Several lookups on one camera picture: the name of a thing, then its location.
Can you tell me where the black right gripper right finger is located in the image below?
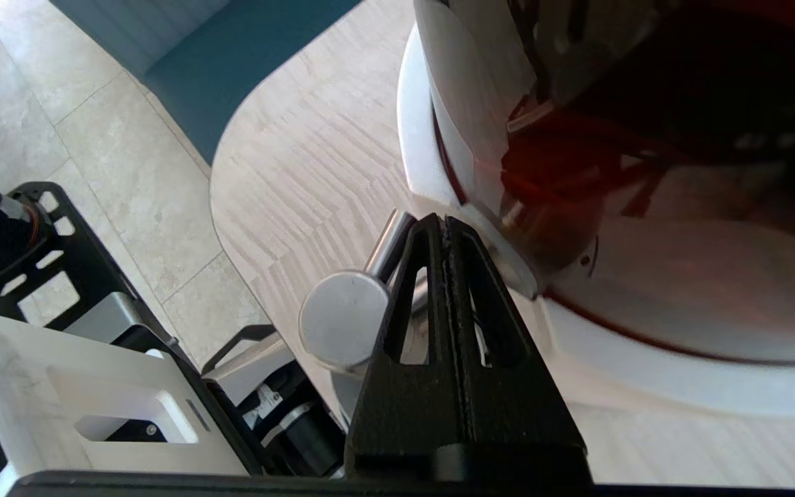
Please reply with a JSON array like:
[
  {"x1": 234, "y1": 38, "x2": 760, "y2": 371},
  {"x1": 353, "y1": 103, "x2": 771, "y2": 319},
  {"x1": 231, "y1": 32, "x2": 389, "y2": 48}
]
[{"x1": 444, "y1": 217, "x2": 589, "y2": 458}]

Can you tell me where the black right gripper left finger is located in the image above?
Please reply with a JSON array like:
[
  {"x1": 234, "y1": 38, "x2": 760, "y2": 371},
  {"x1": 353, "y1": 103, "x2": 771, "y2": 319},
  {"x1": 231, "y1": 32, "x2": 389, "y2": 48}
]
[{"x1": 344, "y1": 213, "x2": 468, "y2": 477}]

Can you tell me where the black motor with label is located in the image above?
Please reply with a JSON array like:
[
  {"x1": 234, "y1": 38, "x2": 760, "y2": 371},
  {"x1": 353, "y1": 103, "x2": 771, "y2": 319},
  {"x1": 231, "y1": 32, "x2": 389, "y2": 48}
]
[{"x1": 239, "y1": 383, "x2": 346, "y2": 478}]

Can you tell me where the large dispenser with dark tea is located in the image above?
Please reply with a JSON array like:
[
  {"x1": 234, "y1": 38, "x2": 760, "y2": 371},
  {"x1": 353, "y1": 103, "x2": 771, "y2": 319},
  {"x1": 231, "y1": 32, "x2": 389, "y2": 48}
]
[{"x1": 397, "y1": 0, "x2": 795, "y2": 420}]

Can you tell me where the teal upholstered bench sofa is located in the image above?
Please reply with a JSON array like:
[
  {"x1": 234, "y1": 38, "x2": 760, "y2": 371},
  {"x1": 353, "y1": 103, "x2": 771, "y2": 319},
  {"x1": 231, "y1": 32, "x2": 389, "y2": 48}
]
[{"x1": 49, "y1": 0, "x2": 364, "y2": 166}]

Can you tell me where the black metal handle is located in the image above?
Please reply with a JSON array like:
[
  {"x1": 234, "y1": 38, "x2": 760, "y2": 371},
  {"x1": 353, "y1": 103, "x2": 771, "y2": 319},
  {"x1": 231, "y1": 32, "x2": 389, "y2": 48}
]
[{"x1": 201, "y1": 323, "x2": 281, "y2": 377}]

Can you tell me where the black perforated metal bracket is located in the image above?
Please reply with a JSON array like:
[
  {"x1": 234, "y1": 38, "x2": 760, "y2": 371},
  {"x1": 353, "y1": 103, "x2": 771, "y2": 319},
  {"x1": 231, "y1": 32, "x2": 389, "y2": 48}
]
[{"x1": 0, "y1": 181, "x2": 184, "y2": 360}]

